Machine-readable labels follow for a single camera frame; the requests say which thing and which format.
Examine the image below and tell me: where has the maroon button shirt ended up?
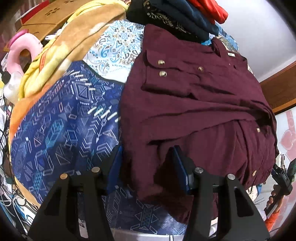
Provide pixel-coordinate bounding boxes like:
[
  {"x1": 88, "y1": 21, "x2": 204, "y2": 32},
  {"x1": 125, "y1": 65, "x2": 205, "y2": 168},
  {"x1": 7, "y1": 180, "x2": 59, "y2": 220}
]
[{"x1": 120, "y1": 25, "x2": 278, "y2": 223}]

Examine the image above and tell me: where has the person's right hand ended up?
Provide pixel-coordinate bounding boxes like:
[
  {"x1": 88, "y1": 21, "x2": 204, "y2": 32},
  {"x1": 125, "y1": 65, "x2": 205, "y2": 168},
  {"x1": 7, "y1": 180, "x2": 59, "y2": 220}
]
[{"x1": 266, "y1": 184, "x2": 284, "y2": 213}]

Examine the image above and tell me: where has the orange sleeve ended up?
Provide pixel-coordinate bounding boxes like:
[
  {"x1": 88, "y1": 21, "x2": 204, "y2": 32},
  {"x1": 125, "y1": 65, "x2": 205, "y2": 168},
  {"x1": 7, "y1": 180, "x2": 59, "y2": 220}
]
[{"x1": 264, "y1": 210, "x2": 280, "y2": 232}]

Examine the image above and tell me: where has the brown wooden door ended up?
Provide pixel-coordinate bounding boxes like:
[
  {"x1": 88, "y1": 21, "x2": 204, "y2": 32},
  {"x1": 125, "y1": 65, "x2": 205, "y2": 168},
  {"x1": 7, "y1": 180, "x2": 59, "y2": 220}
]
[{"x1": 260, "y1": 61, "x2": 296, "y2": 115}]

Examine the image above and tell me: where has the blue patterned bedsheet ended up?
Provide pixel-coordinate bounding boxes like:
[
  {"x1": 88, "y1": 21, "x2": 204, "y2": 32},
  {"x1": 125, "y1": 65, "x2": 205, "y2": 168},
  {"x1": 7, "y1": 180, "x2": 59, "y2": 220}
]
[{"x1": 11, "y1": 20, "x2": 189, "y2": 235}]

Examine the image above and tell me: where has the yellow orange blanket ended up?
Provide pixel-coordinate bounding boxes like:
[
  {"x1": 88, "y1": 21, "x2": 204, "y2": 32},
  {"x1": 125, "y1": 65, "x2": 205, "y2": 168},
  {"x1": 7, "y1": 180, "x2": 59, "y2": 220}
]
[{"x1": 7, "y1": 0, "x2": 129, "y2": 144}]

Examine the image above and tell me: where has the red folded garment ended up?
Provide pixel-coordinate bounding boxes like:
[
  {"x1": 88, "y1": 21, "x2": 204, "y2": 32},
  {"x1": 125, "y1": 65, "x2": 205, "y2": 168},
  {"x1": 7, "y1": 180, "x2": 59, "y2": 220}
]
[{"x1": 189, "y1": 0, "x2": 228, "y2": 24}]

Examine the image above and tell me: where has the pink flamingo plush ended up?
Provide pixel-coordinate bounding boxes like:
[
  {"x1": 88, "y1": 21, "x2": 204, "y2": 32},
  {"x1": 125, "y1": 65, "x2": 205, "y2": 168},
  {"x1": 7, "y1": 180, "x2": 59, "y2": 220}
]
[{"x1": 1, "y1": 29, "x2": 43, "y2": 104}]

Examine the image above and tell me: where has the navy folded garment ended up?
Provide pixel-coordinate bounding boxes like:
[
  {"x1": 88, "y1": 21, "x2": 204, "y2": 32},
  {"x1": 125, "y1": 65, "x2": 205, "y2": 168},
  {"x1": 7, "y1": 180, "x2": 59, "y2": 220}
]
[{"x1": 150, "y1": 0, "x2": 219, "y2": 42}]

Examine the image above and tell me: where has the red box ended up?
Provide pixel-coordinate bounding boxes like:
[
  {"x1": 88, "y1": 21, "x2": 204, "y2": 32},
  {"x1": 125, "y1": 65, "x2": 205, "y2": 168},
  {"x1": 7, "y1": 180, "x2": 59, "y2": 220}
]
[{"x1": 15, "y1": 1, "x2": 50, "y2": 30}]

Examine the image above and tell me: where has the brown cardboard box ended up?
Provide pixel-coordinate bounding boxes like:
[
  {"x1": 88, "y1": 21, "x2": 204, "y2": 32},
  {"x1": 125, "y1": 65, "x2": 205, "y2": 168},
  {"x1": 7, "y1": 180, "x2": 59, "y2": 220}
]
[{"x1": 1, "y1": 1, "x2": 88, "y2": 52}]

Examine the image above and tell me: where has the black garment gold print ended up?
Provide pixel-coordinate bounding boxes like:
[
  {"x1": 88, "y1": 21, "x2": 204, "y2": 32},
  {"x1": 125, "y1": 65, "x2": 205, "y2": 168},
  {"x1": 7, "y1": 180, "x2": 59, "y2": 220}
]
[{"x1": 125, "y1": 0, "x2": 197, "y2": 35}]

